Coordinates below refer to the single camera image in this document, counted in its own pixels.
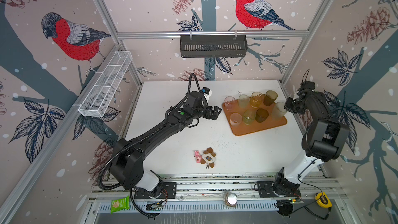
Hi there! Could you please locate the pink ribbed clear glass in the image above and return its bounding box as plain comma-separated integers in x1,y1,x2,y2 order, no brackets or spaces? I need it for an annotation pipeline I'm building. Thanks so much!
224,96,236,111

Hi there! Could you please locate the tall pale green glass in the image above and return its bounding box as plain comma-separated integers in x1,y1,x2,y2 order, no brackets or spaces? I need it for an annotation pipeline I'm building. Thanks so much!
271,102,287,120

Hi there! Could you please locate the pink textured glass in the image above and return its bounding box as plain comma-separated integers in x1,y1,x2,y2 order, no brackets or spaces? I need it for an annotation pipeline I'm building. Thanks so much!
229,113,243,127

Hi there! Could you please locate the tall brown textured glass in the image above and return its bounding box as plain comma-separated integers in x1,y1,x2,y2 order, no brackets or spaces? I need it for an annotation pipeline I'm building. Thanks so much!
263,90,278,106

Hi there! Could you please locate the pale green textured glass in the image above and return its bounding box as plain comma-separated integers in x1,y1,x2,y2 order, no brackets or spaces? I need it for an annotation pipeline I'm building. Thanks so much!
238,94,250,109

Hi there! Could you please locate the bright green clear glass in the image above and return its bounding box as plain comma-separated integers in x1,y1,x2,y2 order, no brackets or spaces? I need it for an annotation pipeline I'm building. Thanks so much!
243,110,256,125

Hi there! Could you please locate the short brown textured glass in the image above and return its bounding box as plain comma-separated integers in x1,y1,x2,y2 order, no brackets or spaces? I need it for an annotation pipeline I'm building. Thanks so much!
256,108,269,123

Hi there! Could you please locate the yellow clear glass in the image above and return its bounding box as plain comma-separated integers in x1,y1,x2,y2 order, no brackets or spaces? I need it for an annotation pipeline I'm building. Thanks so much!
250,91,263,108

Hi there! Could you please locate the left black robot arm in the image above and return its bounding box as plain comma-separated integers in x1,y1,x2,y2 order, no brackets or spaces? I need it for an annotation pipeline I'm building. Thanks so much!
99,87,221,195

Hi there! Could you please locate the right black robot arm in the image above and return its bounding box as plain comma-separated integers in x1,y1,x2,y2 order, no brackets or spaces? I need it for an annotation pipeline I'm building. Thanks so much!
273,81,350,197

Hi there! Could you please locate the brown plastic tray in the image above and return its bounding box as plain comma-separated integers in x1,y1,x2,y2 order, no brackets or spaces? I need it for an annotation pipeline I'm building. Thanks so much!
222,99,288,136

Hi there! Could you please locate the pink small toy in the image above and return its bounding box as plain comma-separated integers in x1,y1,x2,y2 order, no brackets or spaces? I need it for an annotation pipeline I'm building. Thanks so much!
194,150,202,163

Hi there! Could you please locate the silver round knob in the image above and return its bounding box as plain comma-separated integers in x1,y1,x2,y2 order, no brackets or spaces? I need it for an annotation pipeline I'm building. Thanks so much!
224,192,237,208

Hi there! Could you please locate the yellow tape measure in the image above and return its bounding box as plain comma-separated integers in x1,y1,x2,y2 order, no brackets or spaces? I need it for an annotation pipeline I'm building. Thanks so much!
315,192,333,209

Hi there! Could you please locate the green snack packet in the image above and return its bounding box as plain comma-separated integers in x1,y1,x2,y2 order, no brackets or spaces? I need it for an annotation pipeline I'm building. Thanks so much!
110,196,130,214

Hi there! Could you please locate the brown flower plush keychain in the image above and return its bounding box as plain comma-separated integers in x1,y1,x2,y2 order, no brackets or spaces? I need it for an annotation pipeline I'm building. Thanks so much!
200,147,216,169

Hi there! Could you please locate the black hanging wire basket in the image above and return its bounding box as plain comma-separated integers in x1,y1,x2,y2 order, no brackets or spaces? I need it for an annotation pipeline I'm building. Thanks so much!
180,35,248,58

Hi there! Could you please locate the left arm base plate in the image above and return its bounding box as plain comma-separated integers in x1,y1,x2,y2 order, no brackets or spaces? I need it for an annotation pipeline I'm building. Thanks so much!
134,181,177,200

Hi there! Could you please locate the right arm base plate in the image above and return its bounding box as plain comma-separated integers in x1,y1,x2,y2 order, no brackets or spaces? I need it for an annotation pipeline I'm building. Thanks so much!
257,181,301,199

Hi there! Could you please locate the white mesh wall shelf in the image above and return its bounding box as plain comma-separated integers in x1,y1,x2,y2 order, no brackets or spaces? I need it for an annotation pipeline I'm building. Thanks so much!
78,51,132,118

